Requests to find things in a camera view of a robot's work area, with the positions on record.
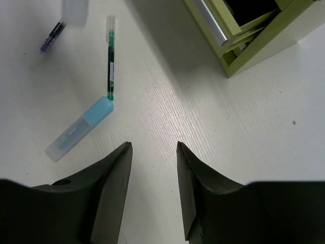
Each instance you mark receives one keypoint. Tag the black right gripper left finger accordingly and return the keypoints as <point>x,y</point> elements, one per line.
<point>85,207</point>

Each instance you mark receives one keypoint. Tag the green metal drawer cabinet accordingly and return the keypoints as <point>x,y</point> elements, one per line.
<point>295,21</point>

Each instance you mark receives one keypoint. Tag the green gel pen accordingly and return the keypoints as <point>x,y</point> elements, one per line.
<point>110,39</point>

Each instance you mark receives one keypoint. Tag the purple gel pen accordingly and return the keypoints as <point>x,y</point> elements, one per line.
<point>54,34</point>

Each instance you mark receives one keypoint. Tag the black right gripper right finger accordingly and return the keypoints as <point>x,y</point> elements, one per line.
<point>216,209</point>

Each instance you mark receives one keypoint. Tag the green cabinet top drawer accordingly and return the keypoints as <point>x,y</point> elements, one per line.
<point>229,24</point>

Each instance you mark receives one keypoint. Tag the orange highlighter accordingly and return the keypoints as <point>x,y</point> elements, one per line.
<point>75,12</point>

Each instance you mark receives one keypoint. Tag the blue highlighter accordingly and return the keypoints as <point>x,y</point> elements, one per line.
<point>75,132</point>

